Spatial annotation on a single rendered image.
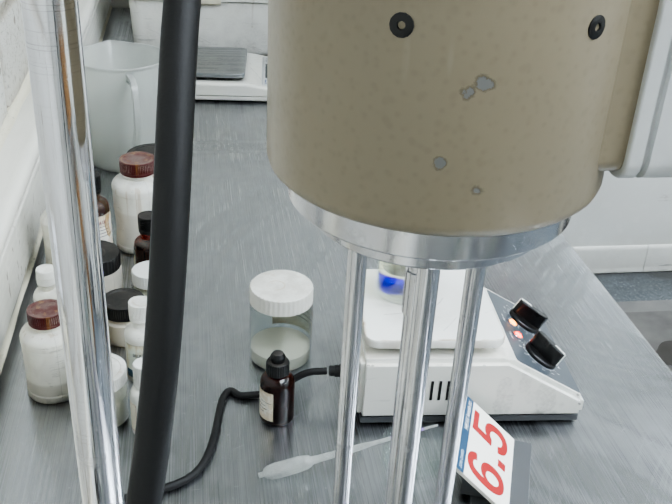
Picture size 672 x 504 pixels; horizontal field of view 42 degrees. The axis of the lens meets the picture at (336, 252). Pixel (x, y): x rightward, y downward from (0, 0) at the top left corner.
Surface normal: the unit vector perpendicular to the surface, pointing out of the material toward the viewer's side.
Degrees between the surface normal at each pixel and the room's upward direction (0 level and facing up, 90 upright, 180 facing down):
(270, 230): 0
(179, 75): 61
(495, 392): 90
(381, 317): 0
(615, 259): 90
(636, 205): 90
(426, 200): 90
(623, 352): 0
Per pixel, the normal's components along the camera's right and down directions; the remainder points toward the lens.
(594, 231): 0.14, 0.48
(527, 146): 0.36, 0.47
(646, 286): 0.05, -0.87
